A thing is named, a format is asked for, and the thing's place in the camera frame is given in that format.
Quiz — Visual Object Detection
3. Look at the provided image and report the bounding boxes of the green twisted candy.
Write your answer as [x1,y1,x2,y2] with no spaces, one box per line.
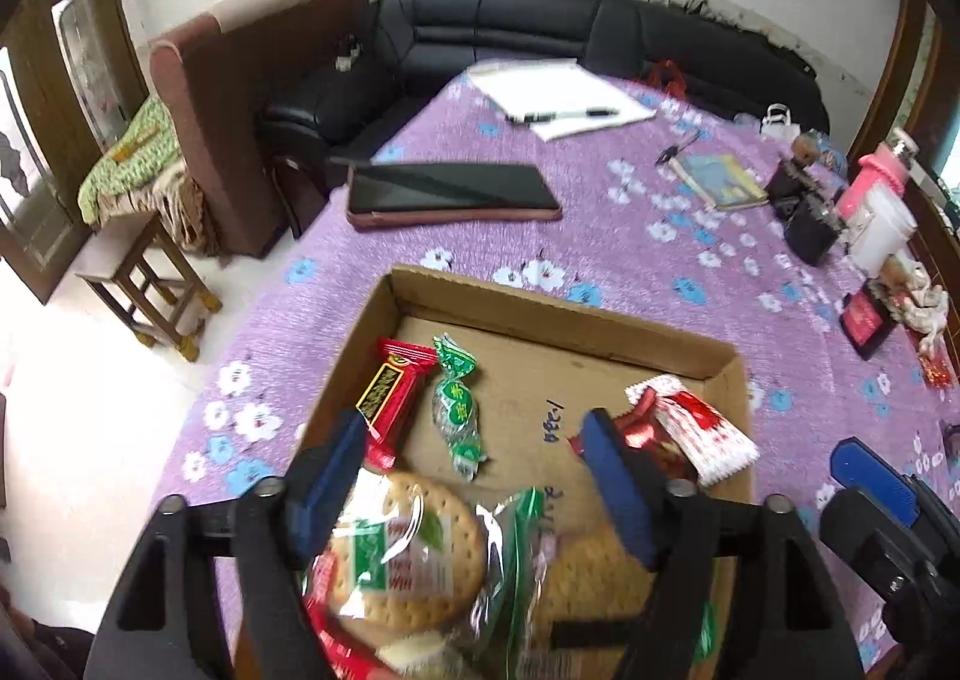
[431,332,487,482]

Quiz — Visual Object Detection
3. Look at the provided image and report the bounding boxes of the white work gloves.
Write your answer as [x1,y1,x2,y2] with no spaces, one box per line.
[878,251,950,357]

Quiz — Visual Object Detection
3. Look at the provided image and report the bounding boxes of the pink thermos bottle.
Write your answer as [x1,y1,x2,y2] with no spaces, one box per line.
[836,128,919,222]

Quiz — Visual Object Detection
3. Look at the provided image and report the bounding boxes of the wooden stool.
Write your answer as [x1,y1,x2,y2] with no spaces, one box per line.
[75,212,223,363]

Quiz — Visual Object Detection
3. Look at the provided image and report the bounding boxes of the red foil bag under gloves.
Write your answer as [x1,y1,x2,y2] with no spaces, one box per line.
[907,329,957,389]

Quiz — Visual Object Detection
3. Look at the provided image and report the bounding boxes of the green floral cloth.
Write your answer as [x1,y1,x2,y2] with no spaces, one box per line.
[76,94,182,225]

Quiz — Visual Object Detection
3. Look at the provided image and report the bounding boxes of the shallow cardboard box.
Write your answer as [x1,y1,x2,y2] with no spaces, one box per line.
[231,262,755,680]

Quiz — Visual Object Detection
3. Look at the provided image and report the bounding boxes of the black tea tin rear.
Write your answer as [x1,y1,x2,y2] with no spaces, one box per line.
[766,131,848,266]

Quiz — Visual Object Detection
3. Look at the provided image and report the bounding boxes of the small book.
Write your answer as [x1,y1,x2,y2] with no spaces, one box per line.
[669,154,768,212]

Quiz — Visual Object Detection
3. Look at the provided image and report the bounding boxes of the black pen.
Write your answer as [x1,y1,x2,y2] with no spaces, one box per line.
[506,109,619,125]

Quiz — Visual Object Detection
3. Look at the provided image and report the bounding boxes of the black leather sofa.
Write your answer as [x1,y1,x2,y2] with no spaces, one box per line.
[256,0,830,233]

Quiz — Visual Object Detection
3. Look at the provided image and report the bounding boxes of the red candy bar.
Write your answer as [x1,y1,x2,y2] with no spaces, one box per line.
[355,338,438,471]

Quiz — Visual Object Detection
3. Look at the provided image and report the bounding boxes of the white paper stack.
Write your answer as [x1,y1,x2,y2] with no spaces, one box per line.
[466,59,656,141]

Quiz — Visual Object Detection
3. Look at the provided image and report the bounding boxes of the red shiny snack pack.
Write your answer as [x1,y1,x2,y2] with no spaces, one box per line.
[594,387,698,483]

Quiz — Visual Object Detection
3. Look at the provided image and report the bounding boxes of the black smartphone in case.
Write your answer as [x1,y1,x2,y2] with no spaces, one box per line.
[345,162,563,230]

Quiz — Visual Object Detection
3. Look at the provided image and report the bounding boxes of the brown armchair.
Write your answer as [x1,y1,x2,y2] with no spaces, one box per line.
[148,0,370,258]

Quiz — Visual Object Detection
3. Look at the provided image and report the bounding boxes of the black tea tin red label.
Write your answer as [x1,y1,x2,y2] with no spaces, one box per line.
[839,279,898,360]

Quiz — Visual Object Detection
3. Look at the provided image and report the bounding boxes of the white plastic jar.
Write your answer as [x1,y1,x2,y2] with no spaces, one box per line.
[848,183,916,277]

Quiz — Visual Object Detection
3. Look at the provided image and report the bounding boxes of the white red sachet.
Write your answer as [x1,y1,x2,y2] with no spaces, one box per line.
[625,375,760,488]

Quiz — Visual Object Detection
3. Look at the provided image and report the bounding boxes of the red crinkled candy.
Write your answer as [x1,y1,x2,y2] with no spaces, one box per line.
[302,552,398,680]

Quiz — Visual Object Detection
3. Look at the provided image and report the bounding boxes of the round cracker pack green stripe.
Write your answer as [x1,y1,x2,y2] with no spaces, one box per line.
[321,471,544,678]

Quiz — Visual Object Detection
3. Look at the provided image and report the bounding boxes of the purple floral tablecloth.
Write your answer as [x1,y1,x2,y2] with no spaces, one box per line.
[160,77,958,524]

